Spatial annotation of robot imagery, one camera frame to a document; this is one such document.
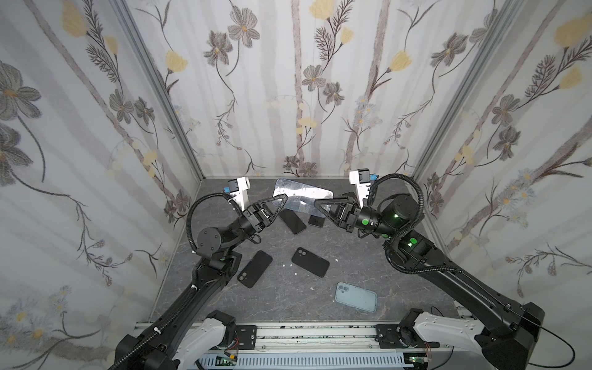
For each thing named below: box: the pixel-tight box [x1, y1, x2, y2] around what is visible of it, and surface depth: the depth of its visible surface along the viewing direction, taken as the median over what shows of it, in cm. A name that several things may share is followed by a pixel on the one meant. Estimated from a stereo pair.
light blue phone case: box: [334, 281, 378, 313], surface depth 85 cm
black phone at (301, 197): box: [272, 178, 334, 218], surface depth 57 cm
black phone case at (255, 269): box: [237, 249, 273, 289], surface depth 92 cm
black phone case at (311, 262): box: [291, 246, 330, 278], surface depth 93 cm
